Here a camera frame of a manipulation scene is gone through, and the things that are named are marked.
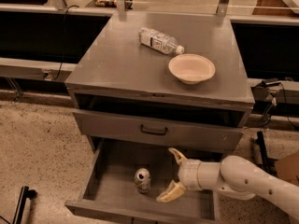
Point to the clear plastic water bottle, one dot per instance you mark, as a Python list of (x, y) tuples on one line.
[(159, 41)]

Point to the silver 7up can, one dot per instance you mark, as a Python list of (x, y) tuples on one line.
[(142, 180)]

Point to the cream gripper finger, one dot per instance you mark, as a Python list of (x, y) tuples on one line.
[(179, 157), (173, 192)]

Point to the black stand leg left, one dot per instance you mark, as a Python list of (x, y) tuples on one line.
[(25, 194)]

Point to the grey metal rail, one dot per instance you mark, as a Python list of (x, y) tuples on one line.
[(35, 70)]

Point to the open grey middle drawer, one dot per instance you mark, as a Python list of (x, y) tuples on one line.
[(109, 192)]

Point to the grey top drawer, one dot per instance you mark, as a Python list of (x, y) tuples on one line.
[(180, 134)]

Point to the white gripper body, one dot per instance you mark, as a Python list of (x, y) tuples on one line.
[(189, 174)]

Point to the white paper bowl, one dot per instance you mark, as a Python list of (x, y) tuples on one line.
[(191, 68)]

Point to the black stand leg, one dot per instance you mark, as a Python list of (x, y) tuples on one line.
[(25, 194), (267, 164)]

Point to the black stand leg right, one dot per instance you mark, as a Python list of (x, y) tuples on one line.
[(267, 164)]

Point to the grey drawer cabinet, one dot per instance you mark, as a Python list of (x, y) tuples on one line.
[(119, 75)]

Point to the wooden counter top right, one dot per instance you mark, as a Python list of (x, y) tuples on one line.
[(273, 8)]

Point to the black drawer handle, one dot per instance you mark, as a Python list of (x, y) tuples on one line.
[(160, 132)]

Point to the brown cardboard box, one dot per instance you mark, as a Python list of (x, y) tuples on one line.
[(288, 168)]

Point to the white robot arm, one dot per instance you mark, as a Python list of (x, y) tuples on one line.
[(234, 177)]

